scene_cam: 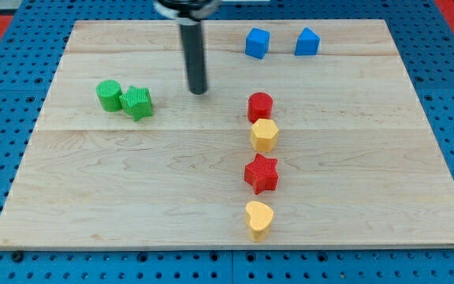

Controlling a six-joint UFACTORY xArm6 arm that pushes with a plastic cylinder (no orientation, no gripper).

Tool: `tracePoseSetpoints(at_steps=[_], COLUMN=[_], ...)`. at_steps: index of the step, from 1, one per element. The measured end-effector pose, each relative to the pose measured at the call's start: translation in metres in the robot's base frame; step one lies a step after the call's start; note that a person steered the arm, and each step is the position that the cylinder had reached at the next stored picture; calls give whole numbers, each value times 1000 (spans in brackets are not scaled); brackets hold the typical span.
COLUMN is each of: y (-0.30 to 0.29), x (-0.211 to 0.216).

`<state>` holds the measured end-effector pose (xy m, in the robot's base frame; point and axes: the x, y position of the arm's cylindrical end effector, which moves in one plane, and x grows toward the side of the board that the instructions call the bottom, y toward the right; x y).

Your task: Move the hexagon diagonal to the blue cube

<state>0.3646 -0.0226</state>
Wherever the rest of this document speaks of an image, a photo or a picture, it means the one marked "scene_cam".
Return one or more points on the red cylinder block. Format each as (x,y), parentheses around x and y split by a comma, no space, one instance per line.
(260,105)

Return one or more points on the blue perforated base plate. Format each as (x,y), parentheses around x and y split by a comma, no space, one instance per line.
(30,52)

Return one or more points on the red star block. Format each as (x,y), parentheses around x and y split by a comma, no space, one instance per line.
(261,174)

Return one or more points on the light wooden board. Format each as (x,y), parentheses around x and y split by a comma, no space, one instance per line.
(358,164)

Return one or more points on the yellow hexagon block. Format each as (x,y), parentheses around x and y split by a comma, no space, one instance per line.
(264,135)

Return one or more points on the blue cube block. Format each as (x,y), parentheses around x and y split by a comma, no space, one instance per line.
(257,43)

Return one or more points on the green star block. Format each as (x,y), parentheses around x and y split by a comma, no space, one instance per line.
(137,103)

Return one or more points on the yellow heart block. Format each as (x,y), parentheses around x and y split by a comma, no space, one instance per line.
(258,219)

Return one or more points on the green cylinder block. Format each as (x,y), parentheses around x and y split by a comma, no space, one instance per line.
(108,92)

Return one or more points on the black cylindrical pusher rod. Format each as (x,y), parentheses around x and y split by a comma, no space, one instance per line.
(191,33)

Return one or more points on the blue triangular prism block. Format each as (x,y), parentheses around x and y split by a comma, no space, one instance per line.
(307,43)

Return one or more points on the silver black rod mount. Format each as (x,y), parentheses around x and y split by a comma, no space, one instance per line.
(196,10)

